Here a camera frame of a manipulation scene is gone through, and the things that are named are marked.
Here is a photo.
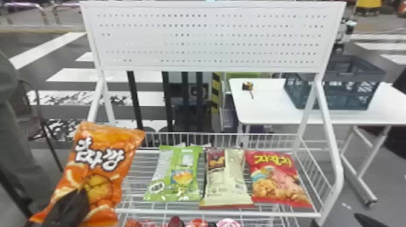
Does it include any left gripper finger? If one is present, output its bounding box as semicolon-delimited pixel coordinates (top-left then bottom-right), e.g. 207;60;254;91
42;188;91;227

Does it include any orange snack packet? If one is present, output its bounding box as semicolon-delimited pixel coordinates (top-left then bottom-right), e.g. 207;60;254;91
28;120;147;227

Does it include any black chair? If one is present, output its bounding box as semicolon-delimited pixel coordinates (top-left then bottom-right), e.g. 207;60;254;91
14;79;64;173

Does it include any green snack packet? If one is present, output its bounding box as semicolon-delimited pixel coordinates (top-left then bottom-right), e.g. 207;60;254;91
143;145;204;203

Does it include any red noodle cup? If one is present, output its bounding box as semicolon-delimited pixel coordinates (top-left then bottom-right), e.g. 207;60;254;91
185;218;209;227

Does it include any beige snack packet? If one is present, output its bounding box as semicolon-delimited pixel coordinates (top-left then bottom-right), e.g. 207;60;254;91
199;147;255;210

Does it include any pink noodle cup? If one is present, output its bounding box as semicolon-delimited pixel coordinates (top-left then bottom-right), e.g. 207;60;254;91
215;218;242;227

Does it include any red snack packet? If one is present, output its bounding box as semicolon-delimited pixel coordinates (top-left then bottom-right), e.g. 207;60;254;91
243;150;314;209

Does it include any white side table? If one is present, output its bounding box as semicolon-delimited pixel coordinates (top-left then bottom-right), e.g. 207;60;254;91
228;77;406;208

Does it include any blue crate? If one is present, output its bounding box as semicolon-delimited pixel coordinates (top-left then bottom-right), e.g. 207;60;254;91
283;55;387;111

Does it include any striped post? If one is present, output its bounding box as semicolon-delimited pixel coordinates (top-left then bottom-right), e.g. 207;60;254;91
210;72;222;115

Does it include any white wire rack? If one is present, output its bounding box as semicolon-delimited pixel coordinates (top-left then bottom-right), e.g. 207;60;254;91
79;0;347;227

